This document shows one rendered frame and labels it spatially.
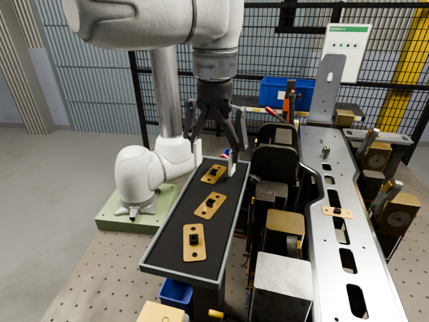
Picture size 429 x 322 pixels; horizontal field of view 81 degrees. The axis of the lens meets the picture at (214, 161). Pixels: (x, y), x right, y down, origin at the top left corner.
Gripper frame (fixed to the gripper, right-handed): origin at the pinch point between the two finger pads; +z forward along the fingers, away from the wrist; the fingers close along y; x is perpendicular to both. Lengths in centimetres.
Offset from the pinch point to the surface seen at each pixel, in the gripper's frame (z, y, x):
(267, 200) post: 10.1, 13.7, 3.1
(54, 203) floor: 120, -184, 48
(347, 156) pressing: 20, 34, 57
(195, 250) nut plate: 3.7, 7.1, -23.0
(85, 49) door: 11, -256, 180
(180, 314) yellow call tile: 4.0, 10.4, -33.2
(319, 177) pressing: 19.7, 25.3, 35.1
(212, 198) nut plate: 3.7, 3.8, -9.1
